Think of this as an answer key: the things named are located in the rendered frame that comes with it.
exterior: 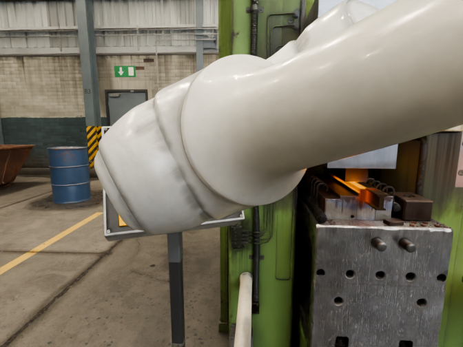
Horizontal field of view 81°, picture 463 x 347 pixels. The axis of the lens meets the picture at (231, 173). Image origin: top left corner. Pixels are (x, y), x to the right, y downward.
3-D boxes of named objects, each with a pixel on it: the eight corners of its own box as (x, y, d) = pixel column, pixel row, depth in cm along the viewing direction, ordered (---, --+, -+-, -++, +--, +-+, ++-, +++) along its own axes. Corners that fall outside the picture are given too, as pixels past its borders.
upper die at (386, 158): (395, 169, 81) (399, 136, 80) (326, 168, 83) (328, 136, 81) (348, 155, 123) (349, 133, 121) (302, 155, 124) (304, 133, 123)
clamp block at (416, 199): (432, 222, 83) (435, 201, 82) (403, 221, 84) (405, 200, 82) (410, 210, 95) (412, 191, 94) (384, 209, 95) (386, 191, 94)
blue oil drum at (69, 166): (79, 204, 436) (74, 149, 421) (43, 204, 438) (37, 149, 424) (98, 195, 494) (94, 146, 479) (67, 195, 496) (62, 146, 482)
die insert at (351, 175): (367, 182, 92) (368, 164, 91) (344, 182, 93) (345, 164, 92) (340, 169, 122) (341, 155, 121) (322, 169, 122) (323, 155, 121)
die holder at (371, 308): (435, 367, 84) (455, 228, 77) (309, 359, 87) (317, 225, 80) (364, 272, 139) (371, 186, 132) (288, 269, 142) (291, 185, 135)
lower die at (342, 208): (391, 220, 84) (393, 193, 82) (324, 219, 85) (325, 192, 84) (346, 190, 125) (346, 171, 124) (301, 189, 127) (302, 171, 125)
